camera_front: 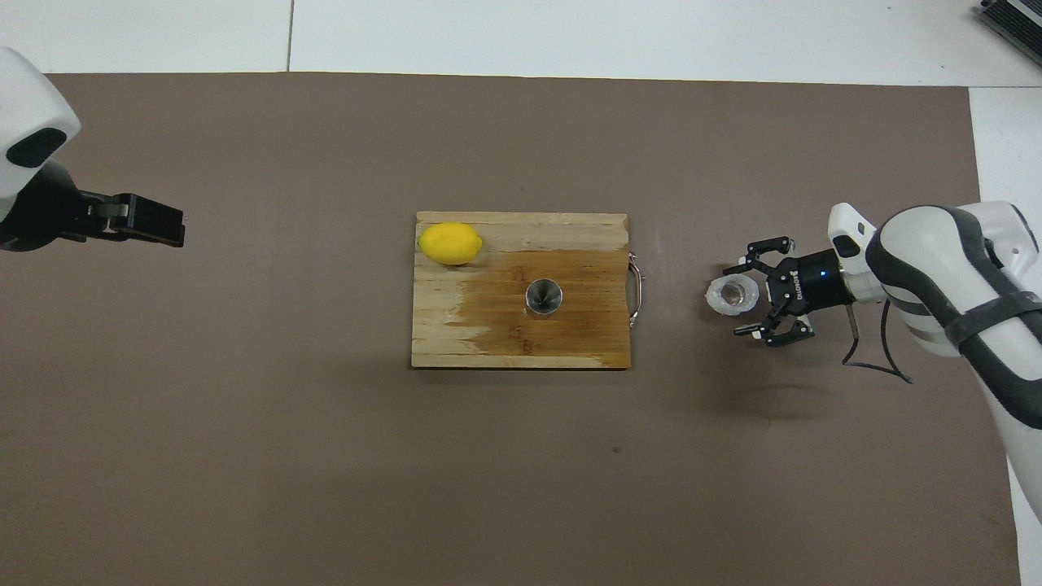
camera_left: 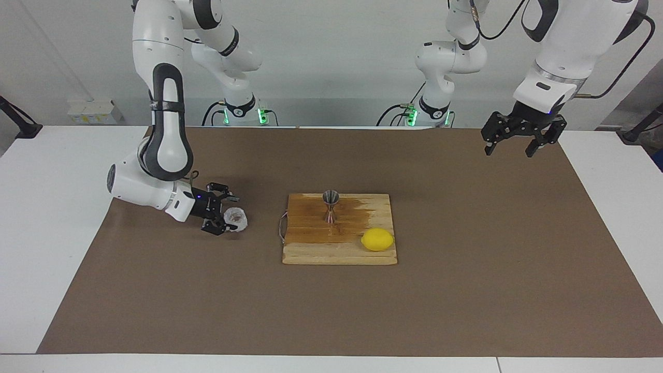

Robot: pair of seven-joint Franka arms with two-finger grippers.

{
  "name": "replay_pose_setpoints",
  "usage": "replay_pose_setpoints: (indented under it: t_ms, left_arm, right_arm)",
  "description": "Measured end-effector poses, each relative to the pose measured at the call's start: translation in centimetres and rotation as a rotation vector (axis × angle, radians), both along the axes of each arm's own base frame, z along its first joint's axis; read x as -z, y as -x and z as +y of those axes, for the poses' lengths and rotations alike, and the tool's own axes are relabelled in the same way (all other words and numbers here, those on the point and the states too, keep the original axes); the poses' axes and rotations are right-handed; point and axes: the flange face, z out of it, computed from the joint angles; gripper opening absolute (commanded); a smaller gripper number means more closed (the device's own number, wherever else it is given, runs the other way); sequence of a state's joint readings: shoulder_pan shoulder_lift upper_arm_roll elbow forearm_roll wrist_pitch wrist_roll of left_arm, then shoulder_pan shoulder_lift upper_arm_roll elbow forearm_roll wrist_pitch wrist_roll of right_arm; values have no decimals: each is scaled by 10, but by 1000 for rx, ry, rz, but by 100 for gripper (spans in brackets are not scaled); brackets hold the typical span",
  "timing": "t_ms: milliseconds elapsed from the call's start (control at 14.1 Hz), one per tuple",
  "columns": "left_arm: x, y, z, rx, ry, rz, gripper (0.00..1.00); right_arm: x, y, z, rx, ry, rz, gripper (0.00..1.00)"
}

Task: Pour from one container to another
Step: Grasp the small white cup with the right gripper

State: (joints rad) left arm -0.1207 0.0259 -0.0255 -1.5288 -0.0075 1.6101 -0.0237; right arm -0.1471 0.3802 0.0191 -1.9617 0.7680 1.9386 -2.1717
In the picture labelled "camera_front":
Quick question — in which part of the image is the steel double jigger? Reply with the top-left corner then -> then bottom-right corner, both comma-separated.
525,278 -> 563,317

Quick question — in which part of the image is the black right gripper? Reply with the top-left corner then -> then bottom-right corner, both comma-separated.
723,237 -> 857,348

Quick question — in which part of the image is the clear textured glass cup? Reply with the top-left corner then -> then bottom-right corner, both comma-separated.
705,274 -> 761,317

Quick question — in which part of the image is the brown paper table mat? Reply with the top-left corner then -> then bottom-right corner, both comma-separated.
0,72 -> 1022,586

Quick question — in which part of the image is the yellow lemon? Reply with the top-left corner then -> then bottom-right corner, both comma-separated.
418,222 -> 483,266

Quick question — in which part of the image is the grey ribbed metal device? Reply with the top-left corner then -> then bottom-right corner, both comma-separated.
975,0 -> 1042,46

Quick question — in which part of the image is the wooden cutting board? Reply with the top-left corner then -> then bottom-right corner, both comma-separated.
411,212 -> 647,370

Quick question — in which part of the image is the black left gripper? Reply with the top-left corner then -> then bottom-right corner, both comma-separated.
0,161 -> 186,253

